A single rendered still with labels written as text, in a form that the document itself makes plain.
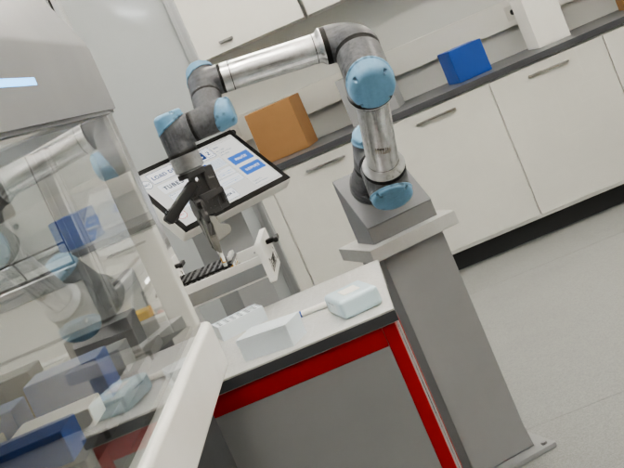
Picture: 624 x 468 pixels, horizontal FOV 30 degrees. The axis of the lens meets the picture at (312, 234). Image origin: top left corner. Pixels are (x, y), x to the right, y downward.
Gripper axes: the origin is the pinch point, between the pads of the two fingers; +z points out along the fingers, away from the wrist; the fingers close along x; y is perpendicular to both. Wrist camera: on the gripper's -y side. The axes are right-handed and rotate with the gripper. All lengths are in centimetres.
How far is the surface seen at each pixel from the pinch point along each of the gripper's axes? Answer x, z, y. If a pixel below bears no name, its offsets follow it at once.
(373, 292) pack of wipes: -45, 18, 20
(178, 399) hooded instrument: -102, 8, -33
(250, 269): 12.9, 10.2, 8.5
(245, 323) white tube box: -3.0, 19.6, -1.1
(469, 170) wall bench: 271, 48, 186
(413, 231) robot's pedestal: 22, 21, 57
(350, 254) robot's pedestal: 41, 23, 43
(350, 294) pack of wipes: -42.3, 16.7, 15.7
